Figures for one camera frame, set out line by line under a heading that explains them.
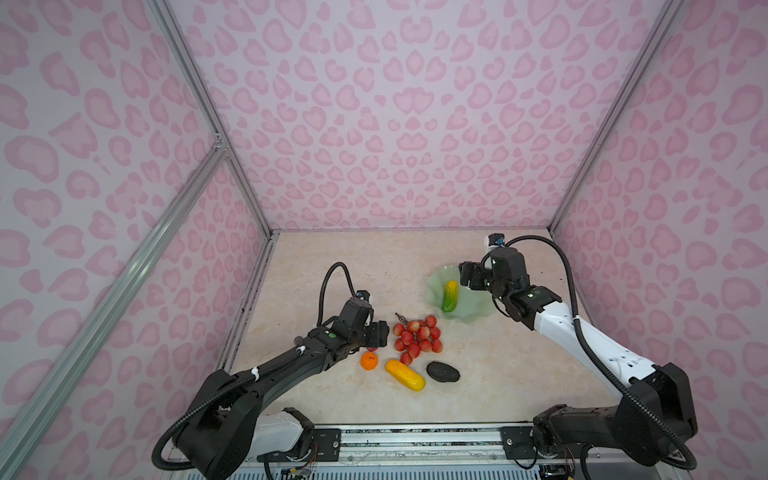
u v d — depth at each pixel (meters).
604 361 0.45
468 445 0.75
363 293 0.78
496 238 0.72
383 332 0.79
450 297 0.96
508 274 0.61
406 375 0.81
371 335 0.77
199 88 0.80
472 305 0.98
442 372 0.81
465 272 0.75
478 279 0.74
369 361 0.84
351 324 0.65
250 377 0.45
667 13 0.69
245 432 0.40
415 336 0.88
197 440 0.42
